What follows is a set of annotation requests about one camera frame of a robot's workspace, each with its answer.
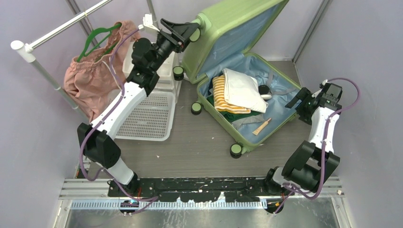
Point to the green hard-shell suitcase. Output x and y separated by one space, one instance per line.
229 30

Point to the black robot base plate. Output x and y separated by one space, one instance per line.
234 189

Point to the pink cloth garment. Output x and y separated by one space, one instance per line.
93 81

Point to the white plastic drawer organizer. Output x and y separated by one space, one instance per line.
166 83

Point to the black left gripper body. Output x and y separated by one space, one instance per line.
167 44

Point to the grey garment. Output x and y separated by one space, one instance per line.
248 120

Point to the beige cosmetic tube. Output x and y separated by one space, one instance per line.
261 127

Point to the white perforated plastic basket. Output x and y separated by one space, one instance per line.
151 120

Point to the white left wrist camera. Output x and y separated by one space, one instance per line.
148 25

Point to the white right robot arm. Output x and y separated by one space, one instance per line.
314 160

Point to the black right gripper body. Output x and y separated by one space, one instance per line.
303 110

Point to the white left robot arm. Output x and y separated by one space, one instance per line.
97 139

